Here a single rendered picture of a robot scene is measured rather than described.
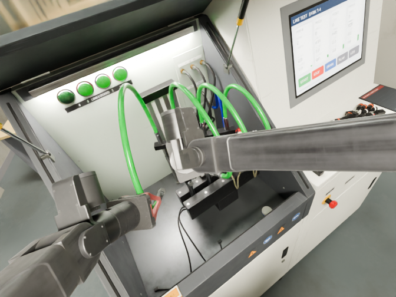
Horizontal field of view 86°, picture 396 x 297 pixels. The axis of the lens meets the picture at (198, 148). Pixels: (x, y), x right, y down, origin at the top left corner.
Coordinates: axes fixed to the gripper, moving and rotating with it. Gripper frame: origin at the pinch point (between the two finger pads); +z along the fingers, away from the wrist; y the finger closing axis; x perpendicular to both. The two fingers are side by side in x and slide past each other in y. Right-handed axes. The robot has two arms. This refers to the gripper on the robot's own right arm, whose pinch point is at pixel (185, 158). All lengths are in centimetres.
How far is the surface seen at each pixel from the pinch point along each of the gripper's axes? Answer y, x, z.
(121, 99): 17.6, 9.0, -11.7
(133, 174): 0.7, 11.0, -15.5
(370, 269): -105, -85, 69
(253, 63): 21.3, -31.2, 6.6
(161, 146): 7.5, 7.3, 25.1
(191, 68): 31.7, -14.1, 21.2
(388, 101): -7, -93, 28
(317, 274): -99, -53, 74
